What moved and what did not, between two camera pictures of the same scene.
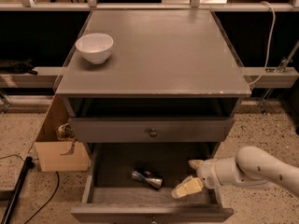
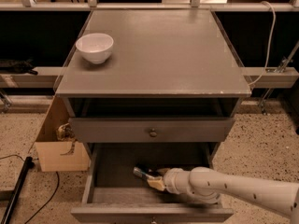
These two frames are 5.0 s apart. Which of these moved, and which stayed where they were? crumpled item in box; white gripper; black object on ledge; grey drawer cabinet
Moved: white gripper
Stayed: black object on ledge; grey drawer cabinet; crumpled item in box
